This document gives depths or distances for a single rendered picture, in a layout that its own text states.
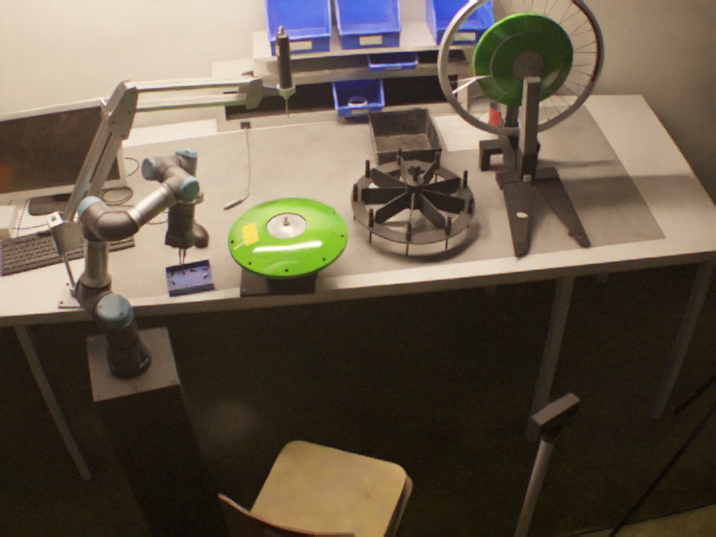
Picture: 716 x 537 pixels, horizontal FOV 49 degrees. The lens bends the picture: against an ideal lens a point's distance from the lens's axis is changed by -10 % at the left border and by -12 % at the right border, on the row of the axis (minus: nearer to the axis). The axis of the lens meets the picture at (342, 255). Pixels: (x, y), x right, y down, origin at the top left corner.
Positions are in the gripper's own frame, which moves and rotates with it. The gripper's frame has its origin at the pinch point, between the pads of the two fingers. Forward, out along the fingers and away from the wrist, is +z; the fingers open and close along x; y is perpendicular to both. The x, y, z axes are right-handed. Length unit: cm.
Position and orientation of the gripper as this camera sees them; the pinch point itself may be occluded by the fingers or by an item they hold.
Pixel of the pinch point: (181, 266)
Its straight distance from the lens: 238.0
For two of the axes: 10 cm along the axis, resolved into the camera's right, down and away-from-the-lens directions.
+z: -1.2, 9.6, 2.6
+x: 9.4, 1.9, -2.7
